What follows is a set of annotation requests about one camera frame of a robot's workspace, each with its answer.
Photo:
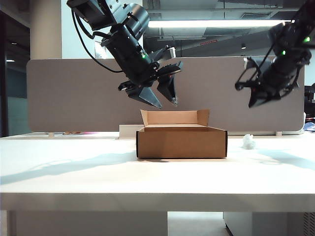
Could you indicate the grey under-desk panel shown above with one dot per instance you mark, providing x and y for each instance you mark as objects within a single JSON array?
[{"x": 86, "y": 225}]

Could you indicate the white wall notice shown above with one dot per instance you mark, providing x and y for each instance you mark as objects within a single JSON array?
[{"x": 98, "y": 49}]

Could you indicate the round black ceiling lamp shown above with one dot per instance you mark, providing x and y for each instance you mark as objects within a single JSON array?
[{"x": 243, "y": 46}]

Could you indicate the blue patterned cloth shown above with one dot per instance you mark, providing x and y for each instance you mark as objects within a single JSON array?
[{"x": 310, "y": 127}]

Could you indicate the dark background monitor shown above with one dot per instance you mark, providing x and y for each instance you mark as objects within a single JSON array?
[{"x": 310, "y": 94}]

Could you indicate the white paper ball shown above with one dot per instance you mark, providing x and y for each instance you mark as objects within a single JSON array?
[{"x": 248, "y": 142}]

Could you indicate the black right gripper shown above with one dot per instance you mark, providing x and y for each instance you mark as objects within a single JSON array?
[{"x": 283, "y": 68}]

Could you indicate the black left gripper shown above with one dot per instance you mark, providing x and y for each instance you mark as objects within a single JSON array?
[{"x": 133, "y": 59}]

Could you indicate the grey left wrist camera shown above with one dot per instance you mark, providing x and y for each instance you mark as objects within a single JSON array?
[{"x": 169, "y": 52}]

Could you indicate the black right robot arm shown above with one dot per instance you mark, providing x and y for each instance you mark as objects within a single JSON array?
[{"x": 307, "y": 19}]

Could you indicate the grey fabric desk divider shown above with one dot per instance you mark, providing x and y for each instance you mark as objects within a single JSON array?
[{"x": 73, "y": 98}]

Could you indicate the brown cardboard box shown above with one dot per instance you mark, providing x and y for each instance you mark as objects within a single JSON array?
[{"x": 182, "y": 145}]

